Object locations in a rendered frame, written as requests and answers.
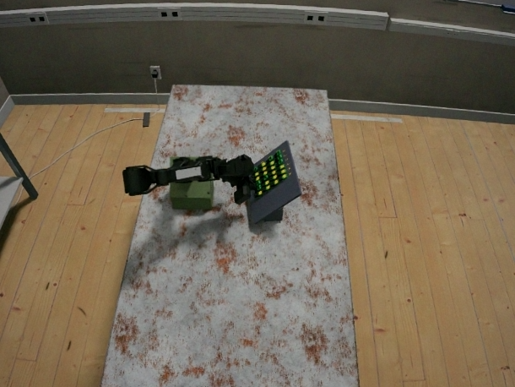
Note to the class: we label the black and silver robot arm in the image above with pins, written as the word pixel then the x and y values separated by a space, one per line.
pixel 137 180

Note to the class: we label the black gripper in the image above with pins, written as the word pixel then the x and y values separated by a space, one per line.
pixel 243 187

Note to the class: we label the grey switch panel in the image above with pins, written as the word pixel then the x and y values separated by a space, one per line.
pixel 277 184

